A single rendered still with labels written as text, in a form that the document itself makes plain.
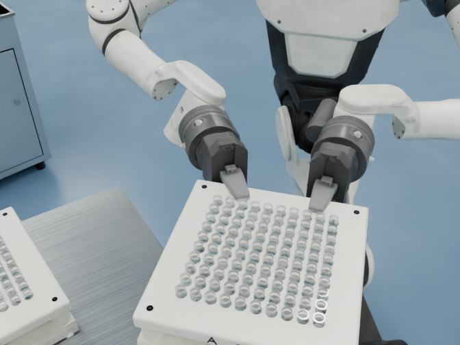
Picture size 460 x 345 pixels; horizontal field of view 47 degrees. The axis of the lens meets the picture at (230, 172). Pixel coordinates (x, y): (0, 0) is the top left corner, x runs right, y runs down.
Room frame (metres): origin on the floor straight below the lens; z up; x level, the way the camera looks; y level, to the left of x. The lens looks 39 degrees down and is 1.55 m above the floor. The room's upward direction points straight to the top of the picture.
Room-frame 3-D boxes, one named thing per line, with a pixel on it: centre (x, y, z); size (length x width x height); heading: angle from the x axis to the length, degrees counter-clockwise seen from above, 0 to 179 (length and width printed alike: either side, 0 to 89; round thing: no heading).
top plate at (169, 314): (0.43, -0.04, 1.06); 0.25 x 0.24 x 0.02; 166
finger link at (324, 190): (0.54, -0.13, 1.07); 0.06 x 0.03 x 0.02; 158
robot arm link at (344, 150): (0.62, -0.16, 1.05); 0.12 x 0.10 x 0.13; 158
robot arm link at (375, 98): (0.75, -0.25, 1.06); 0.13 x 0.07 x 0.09; 93
